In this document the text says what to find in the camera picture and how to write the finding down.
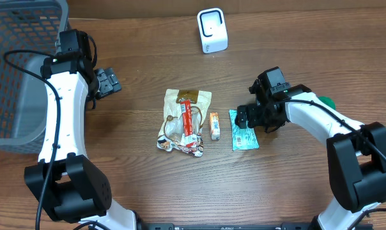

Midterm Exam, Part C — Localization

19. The teal orange snack packet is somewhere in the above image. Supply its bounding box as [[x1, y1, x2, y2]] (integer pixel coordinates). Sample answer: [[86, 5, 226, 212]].
[[229, 110, 259, 151]]

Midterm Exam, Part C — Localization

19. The small orange snack packet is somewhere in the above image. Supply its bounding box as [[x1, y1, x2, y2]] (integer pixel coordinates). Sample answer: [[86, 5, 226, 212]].
[[210, 112, 220, 141]]

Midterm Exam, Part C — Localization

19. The white green round container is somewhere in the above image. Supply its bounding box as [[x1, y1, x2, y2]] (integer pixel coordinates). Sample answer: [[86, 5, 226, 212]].
[[318, 96, 336, 110]]

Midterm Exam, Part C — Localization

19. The beige pet treat bag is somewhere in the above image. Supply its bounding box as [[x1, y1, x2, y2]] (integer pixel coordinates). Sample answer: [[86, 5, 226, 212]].
[[157, 89, 212, 157]]

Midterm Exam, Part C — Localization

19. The red stick snack packet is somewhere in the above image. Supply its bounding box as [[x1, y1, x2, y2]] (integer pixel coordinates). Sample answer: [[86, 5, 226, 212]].
[[180, 100, 195, 148]]

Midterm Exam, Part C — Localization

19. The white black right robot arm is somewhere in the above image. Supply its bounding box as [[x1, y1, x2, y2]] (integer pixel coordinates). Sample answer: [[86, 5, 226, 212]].
[[235, 85, 386, 229]]

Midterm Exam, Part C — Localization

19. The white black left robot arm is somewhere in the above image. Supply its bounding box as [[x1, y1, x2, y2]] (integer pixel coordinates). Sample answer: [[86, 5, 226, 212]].
[[24, 53, 139, 229]]

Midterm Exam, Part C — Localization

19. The white barcode scanner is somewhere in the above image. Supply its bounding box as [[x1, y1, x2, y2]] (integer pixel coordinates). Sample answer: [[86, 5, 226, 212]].
[[197, 8, 228, 54]]

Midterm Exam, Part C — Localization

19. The grey plastic mesh basket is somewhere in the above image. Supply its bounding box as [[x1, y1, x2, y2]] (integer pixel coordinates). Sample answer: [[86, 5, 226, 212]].
[[0, 0, 70, 154]]

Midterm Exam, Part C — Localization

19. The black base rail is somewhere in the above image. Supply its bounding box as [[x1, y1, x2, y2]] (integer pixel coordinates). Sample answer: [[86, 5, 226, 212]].
[[137, 222, 313, 230]]

